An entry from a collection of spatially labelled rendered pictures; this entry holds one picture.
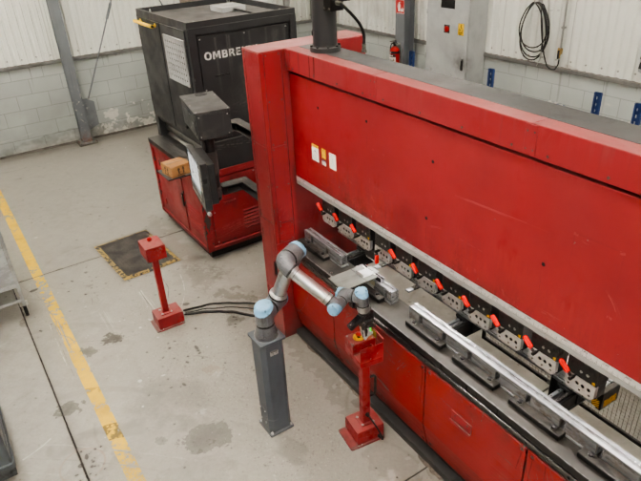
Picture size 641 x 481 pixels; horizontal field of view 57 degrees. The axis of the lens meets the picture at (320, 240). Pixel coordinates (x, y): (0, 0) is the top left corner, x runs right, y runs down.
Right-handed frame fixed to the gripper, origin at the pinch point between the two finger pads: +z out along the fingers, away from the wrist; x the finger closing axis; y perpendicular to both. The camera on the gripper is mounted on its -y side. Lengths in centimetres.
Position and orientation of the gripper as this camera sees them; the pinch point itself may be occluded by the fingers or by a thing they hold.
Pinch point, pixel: (363, 338)
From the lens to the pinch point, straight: 359.8
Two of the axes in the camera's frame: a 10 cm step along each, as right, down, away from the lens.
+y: 9.0, -3.3, 3.0
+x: -4.2, -4.2, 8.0
